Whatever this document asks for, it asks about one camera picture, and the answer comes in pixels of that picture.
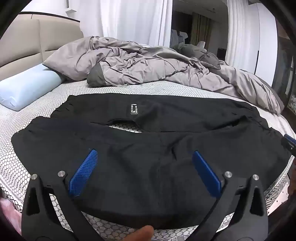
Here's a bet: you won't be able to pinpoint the olive curtain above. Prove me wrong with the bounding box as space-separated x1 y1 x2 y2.
191 13 212 47

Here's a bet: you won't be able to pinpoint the dark glass cabinet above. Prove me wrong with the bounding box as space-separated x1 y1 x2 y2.
272 22 296 113

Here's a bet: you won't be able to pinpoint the black pants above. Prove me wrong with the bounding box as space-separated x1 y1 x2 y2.
11 94 292 229

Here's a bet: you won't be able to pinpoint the white sheer curtain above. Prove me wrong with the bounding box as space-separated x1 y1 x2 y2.
80 0 173 48
225 0 260 75

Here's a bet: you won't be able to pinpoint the grey duvet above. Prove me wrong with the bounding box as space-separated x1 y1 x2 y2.
43 36 285 114

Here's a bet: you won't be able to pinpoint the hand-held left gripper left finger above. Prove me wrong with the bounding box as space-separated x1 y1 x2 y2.
21 149 100 241

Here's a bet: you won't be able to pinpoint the hanging clothes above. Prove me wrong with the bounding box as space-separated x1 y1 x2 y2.
171 29 188 46

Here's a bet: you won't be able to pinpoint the light blue pillow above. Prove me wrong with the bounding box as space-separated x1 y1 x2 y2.
0 64 67 112

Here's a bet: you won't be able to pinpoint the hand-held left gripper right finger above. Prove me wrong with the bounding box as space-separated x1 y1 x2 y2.
192 151 269 241

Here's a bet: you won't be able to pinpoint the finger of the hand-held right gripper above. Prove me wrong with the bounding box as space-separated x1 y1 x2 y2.
280 134 296 154

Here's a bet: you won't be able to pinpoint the beige padded headboard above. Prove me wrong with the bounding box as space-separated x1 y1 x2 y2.
0 17 84 68

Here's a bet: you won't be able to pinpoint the person's left hand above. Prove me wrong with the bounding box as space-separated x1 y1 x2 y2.
122 226 154 241

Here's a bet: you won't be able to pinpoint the white honeycomb mattress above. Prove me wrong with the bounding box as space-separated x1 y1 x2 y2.
0 76 296 241

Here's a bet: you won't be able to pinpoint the pink cloth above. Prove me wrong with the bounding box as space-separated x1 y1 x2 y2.
0 197 23 223

